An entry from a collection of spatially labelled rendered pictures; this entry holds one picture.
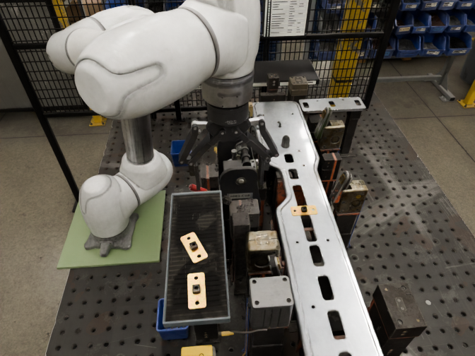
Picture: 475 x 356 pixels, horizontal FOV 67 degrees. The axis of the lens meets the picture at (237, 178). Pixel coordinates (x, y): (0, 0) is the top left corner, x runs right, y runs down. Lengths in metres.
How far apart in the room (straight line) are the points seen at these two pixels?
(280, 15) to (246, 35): 1.35
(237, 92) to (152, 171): 0.85
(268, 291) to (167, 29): 0.62
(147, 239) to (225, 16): 1.12
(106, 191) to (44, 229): 1.39
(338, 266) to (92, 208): 0.85
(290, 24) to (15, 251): 2.11
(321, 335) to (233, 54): 0.70
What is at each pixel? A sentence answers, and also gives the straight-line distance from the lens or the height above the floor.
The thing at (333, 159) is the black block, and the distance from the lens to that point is 1.41.
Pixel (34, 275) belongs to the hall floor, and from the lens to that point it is 2.50.
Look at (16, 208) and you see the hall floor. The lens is 2.94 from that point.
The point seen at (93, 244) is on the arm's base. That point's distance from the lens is 1.52.
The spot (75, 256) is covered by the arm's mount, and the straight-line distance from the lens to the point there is 1.54.
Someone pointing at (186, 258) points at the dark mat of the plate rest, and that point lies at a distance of 0.87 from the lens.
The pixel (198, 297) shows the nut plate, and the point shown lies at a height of 1.16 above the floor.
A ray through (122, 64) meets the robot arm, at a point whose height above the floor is 1.70.
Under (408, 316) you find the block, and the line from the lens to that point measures 1.03.
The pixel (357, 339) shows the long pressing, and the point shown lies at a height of 1.00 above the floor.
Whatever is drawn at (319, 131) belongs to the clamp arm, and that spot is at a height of 1.02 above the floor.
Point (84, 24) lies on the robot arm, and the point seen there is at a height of 1.54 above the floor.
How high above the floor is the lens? 1.88
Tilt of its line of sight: 44 degrees down
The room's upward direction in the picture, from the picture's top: straight up
